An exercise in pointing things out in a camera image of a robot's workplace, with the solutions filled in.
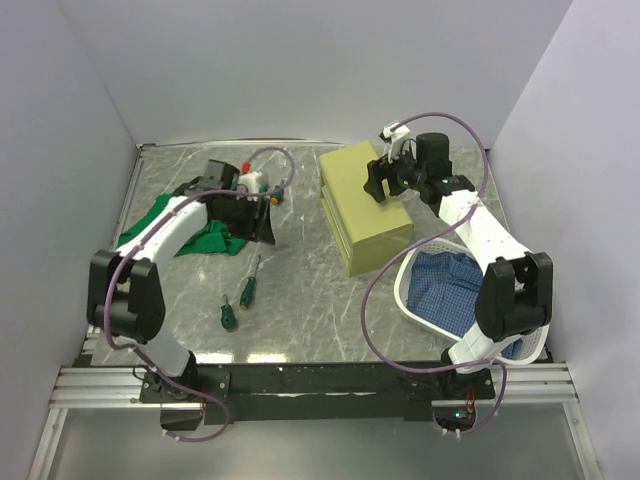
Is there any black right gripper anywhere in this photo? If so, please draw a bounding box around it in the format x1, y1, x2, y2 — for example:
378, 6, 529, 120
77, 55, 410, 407
362, 143, 424, 207

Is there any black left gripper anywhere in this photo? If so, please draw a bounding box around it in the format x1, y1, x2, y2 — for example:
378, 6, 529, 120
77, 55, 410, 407
213, 194, 275, 245

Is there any long green screwdriver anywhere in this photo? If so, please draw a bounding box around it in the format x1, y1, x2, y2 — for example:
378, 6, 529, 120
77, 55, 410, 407
239, 256, 261, 310

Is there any yellow-green metal tool chest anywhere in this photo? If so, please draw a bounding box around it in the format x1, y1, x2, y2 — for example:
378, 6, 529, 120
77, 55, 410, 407
318, 142, 414, 277

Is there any short green screwdriver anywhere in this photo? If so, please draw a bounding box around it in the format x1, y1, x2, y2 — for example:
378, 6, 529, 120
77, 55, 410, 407
220, 295, 238, 331

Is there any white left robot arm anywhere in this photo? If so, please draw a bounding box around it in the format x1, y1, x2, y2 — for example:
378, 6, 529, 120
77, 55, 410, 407
87, 170, 275, 402

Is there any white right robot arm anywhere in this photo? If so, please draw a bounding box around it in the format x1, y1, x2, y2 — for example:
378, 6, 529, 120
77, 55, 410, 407
364, 124, 553, 399

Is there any green cloth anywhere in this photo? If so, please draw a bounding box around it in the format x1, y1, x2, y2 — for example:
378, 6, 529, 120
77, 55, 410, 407
117, 194, 248, 257

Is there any blue checkered shirt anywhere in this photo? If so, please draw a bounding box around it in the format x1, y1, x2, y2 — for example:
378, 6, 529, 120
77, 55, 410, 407
405, 251, 524, 360

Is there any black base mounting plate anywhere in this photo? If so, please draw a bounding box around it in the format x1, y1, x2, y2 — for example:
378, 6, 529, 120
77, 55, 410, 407
139, 361, 496, 425

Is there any white plastic laundry basket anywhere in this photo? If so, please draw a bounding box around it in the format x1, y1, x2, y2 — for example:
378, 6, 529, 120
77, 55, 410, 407
393, 237, 549, 368

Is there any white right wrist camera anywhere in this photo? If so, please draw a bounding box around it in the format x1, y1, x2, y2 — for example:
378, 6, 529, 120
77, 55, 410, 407
379, 122, 411, 159

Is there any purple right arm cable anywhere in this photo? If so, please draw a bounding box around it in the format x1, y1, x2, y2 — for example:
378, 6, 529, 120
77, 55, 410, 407
359, 112, 509, 440

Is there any aluminium frame rail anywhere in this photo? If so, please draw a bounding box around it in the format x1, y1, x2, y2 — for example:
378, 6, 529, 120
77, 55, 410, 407
27, 324, 206, 480

